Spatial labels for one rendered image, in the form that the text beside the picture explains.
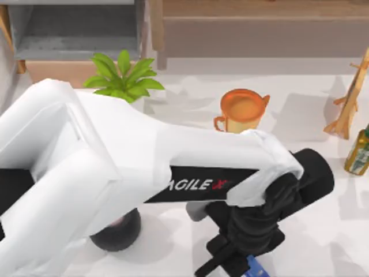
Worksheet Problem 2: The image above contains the green bottle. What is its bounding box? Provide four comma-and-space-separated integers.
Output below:
344, 123, 369, 175

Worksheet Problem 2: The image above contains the green potted plant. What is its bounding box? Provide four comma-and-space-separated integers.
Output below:
82, 48, 165, 104

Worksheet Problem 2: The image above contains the pale wooden drawer front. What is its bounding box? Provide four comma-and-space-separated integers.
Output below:
25, 58, 158, 89

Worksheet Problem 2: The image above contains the wooden stand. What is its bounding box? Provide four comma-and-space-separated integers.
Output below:
322, 46, 369, 140

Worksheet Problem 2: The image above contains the grey pierced drawer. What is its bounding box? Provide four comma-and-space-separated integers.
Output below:
7, 0, 145, 61

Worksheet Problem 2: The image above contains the wooden open shelf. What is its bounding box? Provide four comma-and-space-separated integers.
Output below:
152, 0, 369, 70

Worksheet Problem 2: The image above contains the orange trophy cup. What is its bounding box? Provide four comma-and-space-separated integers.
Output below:
213, 88, 271, 136

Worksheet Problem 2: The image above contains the blue object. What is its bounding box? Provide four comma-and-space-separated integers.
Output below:
246, 253, 273, 277

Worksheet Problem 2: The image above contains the dark round object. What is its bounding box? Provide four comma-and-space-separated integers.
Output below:
89, 209, 142, 252

